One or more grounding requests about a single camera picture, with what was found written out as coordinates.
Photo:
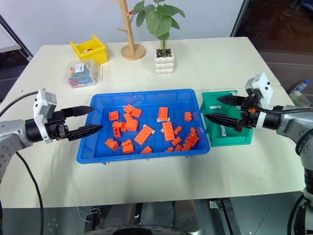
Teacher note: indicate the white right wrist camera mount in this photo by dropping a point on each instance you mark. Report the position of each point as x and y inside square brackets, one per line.
[261, 86]

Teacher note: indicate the clear plastic water bottle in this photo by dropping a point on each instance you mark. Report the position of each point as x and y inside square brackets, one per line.
[300, 88]

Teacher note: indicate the dark slanted frame bar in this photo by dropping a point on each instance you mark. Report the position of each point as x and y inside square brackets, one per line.
[17, 36]

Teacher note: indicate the yellow plastic bin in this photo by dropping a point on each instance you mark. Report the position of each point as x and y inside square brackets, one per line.
[94, 52]

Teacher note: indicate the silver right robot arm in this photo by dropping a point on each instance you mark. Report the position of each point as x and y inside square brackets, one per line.
[292, 120]

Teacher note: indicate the large rounded orange block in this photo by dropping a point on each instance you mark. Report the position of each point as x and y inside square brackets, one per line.
[132, 125]

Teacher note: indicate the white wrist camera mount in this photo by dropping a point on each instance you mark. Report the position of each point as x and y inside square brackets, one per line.
[44, 102]
[261, 86]

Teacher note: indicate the grey upright post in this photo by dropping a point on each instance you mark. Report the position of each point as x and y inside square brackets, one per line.
[238, 17]

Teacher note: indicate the clear plastic box with toys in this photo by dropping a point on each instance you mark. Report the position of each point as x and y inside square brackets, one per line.
[82, 74]

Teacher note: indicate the green plastic bin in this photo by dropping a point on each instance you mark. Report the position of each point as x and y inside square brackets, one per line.
[230, 137]

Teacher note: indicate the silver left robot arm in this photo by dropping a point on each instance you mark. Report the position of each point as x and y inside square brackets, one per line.
[12, 132]

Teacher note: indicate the orange building block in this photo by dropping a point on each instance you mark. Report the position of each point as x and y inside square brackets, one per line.
[146, 150]
[124, 127]
[193, 131]
[188, 116]
[127, 108]
[136, 112]
[187, 146]
[113, 115]
[169, 149]
[176, 141]
[112, 144]
[127, 117]
[128, 146]
[117, 124]
[192, 139]
[178, 148]
[163, 113]
[177, 130]
[117, 132]

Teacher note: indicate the wooden tree stand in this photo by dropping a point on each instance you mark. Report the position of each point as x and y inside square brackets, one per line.
[130, 36]

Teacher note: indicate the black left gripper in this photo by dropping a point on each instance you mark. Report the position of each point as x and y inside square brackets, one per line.
[55, 123]

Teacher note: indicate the potted plant in white pot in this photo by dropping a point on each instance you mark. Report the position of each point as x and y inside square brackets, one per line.
[161, 24]

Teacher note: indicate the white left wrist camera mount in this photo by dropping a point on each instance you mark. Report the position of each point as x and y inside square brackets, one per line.
[44, 102]

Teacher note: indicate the blue plastic tray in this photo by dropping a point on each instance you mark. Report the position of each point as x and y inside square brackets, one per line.
[144, 127]

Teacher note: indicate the black metal table leg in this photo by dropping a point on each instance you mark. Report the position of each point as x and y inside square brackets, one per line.
[228, 215]
[94, 218]

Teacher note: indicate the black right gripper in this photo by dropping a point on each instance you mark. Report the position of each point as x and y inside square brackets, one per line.
[247, 115]

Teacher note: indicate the long flat orange block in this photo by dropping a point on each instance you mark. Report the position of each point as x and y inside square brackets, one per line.
[143, 136]
[168, 131]

